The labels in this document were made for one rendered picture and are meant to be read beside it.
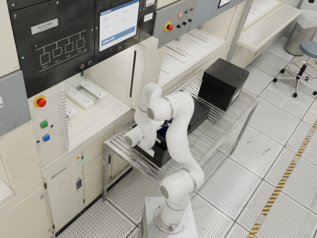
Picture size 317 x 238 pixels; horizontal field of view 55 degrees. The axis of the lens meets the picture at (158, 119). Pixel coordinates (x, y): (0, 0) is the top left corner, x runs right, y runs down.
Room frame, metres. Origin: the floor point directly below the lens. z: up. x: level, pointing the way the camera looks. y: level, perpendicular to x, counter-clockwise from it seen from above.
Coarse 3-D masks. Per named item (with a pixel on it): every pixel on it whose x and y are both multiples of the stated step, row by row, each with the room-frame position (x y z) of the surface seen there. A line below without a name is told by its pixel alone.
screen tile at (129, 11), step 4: (128, 8) 1.49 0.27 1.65; (132, 8) 1.51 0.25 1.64; (136, 8) 1.54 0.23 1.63; (124, 12) 1.46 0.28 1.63; (128, 12) 1.49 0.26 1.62; (132, 12) 1.52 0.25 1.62; (136, 12) 1.55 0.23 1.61; (124, 16) 1.46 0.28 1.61; (132, 16) 1.52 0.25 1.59; (128, 20) 1.50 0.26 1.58; (132, 20) 1.52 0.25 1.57; (120, 24) 1.44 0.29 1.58; (124, 24) 1.47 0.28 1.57; (128, 24) 1.50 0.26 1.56; (132, 24) 1.52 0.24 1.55; (120, 28) 1.44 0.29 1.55
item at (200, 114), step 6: (192, 96) 1.88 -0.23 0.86; (198, 102) 1.82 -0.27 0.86; (198, 108) 1.76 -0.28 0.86; (204, 108) 1.77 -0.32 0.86; (192, 114) 1.67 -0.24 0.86; (198, 114) 1.69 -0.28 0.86; (204, 114) 1.72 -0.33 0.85; (192, 120) 1.61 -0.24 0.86; (198, 120) 1.65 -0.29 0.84; (204, 120) 1.74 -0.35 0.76; (192, 126) 1.59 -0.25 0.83
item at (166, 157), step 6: (138, 150) 1.31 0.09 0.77; (144, 150) 1.28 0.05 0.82; (150, 150) 1.26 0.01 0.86; (156, 150) 1.24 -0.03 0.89; (162, 150) 1.22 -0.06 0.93; (150, 156) 1.26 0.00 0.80; (156, 156) 1.23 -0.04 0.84; (162, 156) 1.21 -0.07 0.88; (168, 156) 1.27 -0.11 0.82; (156, 162) 1.23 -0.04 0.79; (162, 162) 1.22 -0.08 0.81
